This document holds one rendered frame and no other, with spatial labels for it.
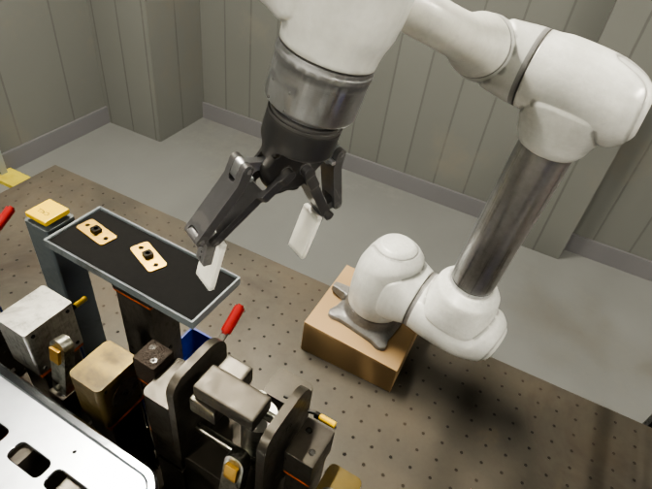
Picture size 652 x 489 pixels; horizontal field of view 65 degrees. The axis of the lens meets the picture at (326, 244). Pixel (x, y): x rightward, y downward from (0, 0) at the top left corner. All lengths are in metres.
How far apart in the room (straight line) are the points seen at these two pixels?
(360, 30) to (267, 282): 1.28
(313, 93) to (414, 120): 2.79
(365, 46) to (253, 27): 3.14
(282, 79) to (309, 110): 0.03
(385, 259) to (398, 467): 0.49
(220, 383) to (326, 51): 0.53
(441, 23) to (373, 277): 0.69
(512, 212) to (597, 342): 1.94
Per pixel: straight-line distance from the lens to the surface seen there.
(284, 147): 0.48
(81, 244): 1.10
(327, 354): 1.42
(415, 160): 3.33
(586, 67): 0.90
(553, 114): 0.91
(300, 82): 0.44
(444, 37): 0.73
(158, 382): 0.95
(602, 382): 2.75
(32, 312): 1.06
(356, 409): 1.37
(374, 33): 0.42
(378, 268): 1.23
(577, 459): 1.51
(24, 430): 1.05
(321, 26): 0.42
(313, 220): 0.61
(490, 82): 0.93
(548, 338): 2.79
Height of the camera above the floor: 1.85
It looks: 40 degrees down
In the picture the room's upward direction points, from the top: 9 degrees clockwise
